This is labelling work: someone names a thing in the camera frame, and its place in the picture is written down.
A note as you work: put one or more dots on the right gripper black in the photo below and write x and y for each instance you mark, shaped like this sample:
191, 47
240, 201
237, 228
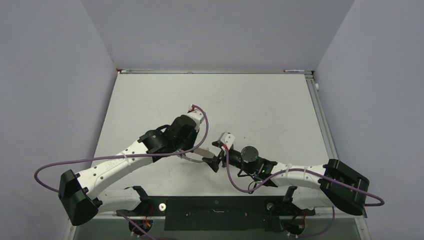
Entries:
214, 162

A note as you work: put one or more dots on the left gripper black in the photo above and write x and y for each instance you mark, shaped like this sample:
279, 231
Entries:
194, 134

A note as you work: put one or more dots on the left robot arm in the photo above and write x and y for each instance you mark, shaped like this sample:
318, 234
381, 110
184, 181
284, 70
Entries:
84, 194

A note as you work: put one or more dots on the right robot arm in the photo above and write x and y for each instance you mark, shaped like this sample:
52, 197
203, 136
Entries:
332, 184

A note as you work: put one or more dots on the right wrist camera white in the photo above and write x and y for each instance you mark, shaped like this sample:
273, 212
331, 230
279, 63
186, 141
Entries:
226, 141

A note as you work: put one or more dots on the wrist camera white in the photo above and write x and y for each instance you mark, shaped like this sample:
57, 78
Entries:
197, 116
226, 141

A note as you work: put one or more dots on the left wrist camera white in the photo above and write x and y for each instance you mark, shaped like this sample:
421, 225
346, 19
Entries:
197, 116

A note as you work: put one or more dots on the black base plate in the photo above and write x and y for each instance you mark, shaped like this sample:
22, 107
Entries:
221, 213

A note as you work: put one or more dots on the aluminium frame rail back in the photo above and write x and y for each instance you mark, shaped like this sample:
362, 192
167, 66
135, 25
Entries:
228, 71

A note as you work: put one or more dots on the aluminium frame rail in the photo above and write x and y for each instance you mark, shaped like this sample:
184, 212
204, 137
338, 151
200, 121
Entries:
228, 71
313, 88

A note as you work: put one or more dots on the aluminium frame rail right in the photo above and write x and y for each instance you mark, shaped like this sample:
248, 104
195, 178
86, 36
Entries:
313, 88

